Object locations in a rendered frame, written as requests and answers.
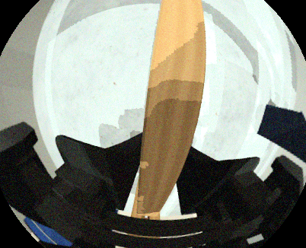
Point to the wooden rail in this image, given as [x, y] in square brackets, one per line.
[174, 97]

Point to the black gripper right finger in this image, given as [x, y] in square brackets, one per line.
[202, 175]

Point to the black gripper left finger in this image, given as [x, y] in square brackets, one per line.
[117, 165]

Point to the wooden block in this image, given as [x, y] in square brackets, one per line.
[134, 210]

